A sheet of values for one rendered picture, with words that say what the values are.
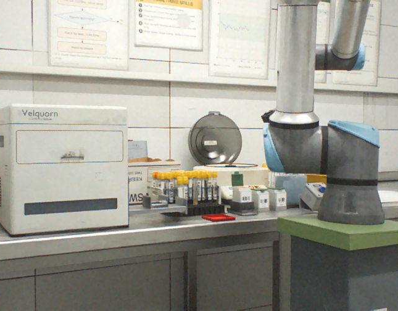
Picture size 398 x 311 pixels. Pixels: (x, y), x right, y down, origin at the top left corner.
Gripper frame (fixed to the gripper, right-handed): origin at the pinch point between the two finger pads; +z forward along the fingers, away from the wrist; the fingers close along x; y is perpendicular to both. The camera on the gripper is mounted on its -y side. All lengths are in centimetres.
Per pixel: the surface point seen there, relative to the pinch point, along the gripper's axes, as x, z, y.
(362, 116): 69, -18, 82
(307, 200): -4.2, 12.4, 4.2
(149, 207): -9.3, 12.3, -46.6
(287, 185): 4.9, 8.5, 2.4
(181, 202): -6.3, 11.6, -37.0
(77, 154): -14, -1, -66
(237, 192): -1.9, 9.6, -18.2
